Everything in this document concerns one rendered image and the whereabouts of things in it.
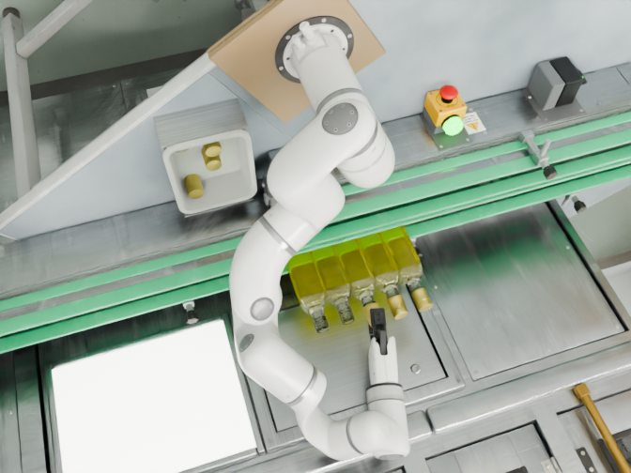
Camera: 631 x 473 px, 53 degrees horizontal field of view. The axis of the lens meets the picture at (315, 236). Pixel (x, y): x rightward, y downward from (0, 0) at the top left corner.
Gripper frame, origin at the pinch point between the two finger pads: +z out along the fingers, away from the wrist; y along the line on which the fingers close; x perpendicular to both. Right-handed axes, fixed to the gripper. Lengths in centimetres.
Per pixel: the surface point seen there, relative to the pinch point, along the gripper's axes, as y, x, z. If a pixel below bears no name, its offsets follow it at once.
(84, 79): -19, 81, 95
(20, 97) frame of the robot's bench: 9, 84, 60
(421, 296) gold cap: 1.6, -10.1, 4.9
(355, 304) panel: -12.8, 2.8, 10.3
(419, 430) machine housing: -12.9, -8.6, -20.4
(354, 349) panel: -12.8, 4.0, -1.2
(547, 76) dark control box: 24, -42, 48
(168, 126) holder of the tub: 33, 41, 28
